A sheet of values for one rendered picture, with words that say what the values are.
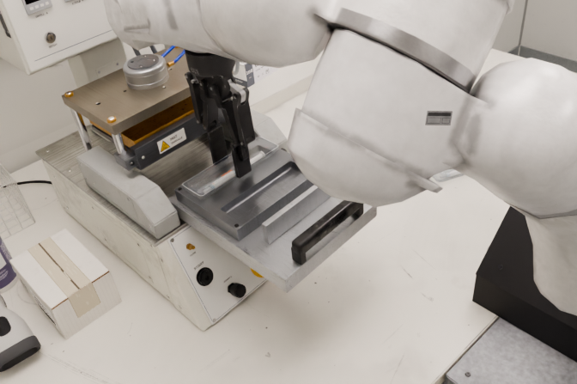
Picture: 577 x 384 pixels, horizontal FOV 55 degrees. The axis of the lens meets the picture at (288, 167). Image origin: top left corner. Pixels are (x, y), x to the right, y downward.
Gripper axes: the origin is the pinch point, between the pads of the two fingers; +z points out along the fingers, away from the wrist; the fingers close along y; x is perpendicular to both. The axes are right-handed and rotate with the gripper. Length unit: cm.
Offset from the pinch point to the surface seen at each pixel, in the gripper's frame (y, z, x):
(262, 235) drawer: 14.1, 6.5, -6.6
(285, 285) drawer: 23.3, 7.9, -11.0
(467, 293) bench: 36, 29, 21
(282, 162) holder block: 5.4, 3.9, 7.0
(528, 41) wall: -53, 89, 255
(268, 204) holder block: 11.8, 4.0, -2.6
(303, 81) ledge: -40, 24, 59
